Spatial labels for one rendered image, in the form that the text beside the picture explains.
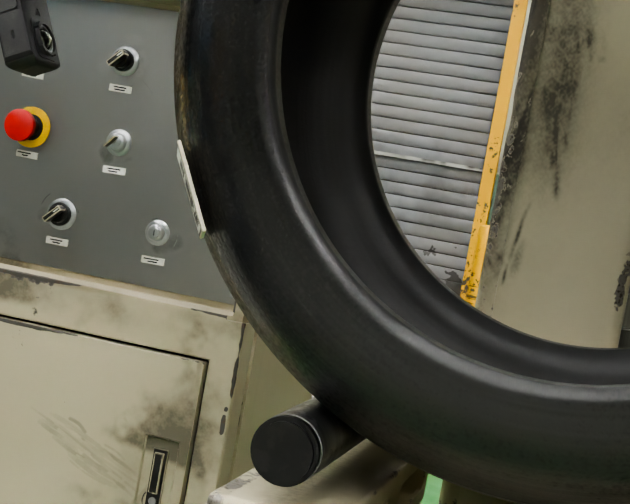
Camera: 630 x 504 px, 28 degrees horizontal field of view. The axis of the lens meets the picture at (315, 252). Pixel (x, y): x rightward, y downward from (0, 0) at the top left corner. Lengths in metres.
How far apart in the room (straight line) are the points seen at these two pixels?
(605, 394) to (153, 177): 0.91
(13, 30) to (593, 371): 0.51
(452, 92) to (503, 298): 8.99
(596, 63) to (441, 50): 9.05
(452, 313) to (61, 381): 0.65
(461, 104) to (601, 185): 8.96
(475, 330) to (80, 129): 0.72
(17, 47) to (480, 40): 9.23
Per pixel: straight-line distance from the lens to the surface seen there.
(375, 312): 0.76
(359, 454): 1.00
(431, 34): 10.21
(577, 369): 1.01
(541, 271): 1.12
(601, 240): 1.12
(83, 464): 1.55
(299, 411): 0.81
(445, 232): 10.03
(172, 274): 1.54
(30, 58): 0.95
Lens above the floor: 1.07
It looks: 3 degrees down
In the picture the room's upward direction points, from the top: 10 degrees clockwise
